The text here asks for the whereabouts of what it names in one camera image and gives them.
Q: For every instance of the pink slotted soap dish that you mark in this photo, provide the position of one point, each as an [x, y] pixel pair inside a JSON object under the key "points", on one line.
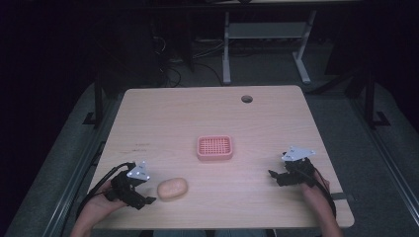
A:
{"points": [[214, 147]]}

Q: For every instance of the white metal table frame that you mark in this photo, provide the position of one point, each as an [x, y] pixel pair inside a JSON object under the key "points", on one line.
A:
{"points": [[263, 46]]}

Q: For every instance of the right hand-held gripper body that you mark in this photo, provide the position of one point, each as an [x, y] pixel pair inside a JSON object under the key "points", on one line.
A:
{"points": [[298, 166]]}

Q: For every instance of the person's left hand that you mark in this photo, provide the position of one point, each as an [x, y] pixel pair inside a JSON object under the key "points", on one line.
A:
{"points": [[99, 205]]}

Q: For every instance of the person's right hand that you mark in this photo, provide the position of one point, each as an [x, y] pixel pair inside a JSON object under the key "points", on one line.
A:
{"points": [[314, 187]]}

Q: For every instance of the black metal stand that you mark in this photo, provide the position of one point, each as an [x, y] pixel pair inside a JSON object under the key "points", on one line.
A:
{"points": [[372, 98], [97, 102]]}

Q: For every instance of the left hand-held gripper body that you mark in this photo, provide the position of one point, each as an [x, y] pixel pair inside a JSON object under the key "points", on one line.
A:
{"points": [[126, 186]]}

